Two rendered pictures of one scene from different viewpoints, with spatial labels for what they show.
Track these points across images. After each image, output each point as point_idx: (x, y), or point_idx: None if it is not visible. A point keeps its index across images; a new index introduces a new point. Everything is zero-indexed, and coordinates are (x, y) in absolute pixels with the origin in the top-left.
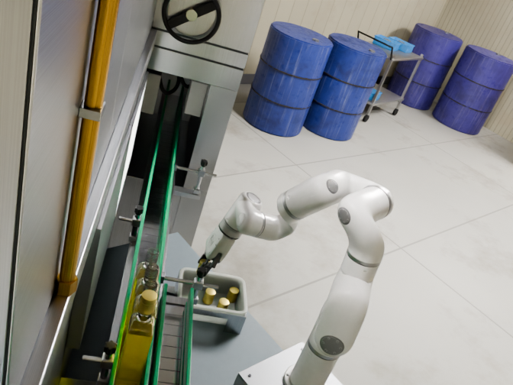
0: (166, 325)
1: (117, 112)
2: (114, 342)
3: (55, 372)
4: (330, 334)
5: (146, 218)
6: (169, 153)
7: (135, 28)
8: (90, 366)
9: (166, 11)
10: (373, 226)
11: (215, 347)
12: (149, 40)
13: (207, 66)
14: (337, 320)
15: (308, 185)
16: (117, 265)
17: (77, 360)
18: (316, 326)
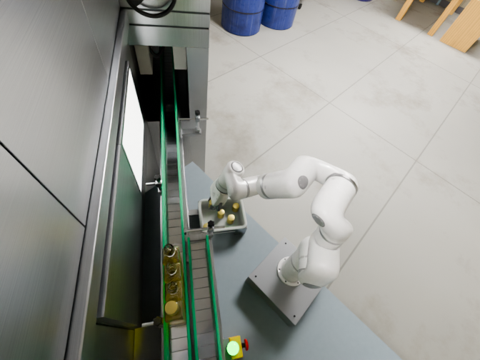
0: (196, 260)
1: (88, 173)
2: (159, 317)
3: None
4: (311, 283)
5: (167, 168)
6: (173, 101)
7: (58, 88)
8: (156, 288)
9: None
10: (346, 228)
11: (231, 248)
12: (119, 27)
13: (178, 32)
14: (316, 280)
15: (282, 183)
16: (158, 202)
17: (147, 287)
18: (296, 256)
